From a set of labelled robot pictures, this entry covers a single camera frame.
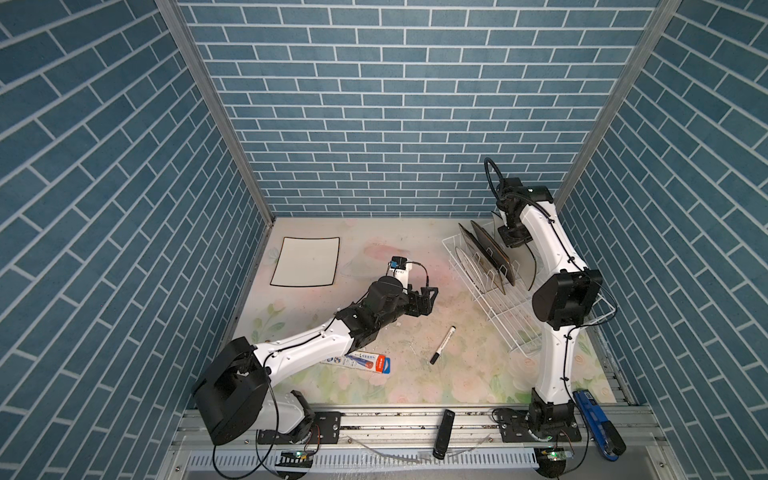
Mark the white square plate black rim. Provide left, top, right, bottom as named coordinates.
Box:
left=270, top=237, right=340, bottom=288

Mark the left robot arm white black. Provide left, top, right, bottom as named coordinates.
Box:
left=192, top=276, right=439, bottom=446

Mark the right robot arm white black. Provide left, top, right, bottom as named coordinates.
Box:
left=497, top=186, right=603, bottom=440

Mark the dark plate orange rim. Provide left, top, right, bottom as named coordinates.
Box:
left=470, top=220, right=516, bottom=286

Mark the dark patterned plate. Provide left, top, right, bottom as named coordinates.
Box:
left=459, top=225, right=505, bottom=294

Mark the black white marker pen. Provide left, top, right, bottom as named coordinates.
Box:
left=429, top=326, right=456, bottom=365

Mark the black remote control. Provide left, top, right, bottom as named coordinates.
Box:
left=432, top=409, right=455, bottom=460

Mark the blue black tool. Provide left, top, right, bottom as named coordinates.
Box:
left=573, top=390, right=626, bottom=462

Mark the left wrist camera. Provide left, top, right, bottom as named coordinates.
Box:
left=387, top=256, right=411, bottom=288

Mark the white wire dish rack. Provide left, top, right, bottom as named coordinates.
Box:
left=441, top=217, right=618, bottom=355

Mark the black cable loop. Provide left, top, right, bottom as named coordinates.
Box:
left=483, top=157, right=508, bottom=205

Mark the aluminium rail frame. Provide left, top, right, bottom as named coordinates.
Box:
left=157, top=404, right=684, bottom=479

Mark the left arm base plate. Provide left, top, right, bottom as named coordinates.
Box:
left=257, top=411, right=342, bottom=446

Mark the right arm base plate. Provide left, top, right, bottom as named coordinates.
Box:
left=491, top=407, right=582, bottom=443

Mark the white slotted cable duct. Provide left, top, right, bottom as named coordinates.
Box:
left=185, top=448, right=538, bottom=475

